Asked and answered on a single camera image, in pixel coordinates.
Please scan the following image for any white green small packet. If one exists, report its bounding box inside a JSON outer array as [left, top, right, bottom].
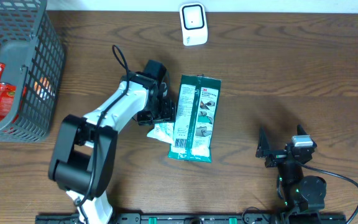
[[147, 123, 174, 144]]

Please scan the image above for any green 3M glove package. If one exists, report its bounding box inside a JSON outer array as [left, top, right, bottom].
[[168, 75, 221, 163]]

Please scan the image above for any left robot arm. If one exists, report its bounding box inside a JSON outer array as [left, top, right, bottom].
[[48, 60, 176, 223]]

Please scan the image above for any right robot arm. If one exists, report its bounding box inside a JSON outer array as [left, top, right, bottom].
[[255, 125, 326, 224]]

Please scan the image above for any white barcode scanner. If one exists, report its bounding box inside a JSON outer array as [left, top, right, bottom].
[[179, 2, 208, 46]]

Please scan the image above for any grey plastic mesh basket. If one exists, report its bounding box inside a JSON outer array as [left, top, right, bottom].
[[0, 1, 66, 142]]

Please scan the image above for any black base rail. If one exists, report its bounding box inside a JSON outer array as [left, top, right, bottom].
[[35, 212, 347, 224]]

